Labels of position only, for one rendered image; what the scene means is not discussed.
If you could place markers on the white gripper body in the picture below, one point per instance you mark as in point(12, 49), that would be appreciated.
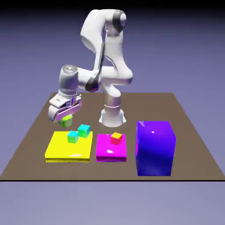
point(59, 112)

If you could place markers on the small green cube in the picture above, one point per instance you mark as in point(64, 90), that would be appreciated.
point(66, 121)

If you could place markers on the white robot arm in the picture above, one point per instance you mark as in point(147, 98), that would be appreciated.
point(112, 70)

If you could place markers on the small cyan cube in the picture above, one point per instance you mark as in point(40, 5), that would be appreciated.
point(73, 137)
point(84, 131)

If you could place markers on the small red cube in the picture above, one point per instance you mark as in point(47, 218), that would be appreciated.
point(116, 138)

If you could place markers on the large yellow box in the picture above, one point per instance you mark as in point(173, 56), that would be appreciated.
point(68, 149)

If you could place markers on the large magenta box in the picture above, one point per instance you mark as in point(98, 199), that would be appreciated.
point(111, 149)

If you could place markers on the large blue box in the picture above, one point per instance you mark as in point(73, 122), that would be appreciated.
point(154, 149)

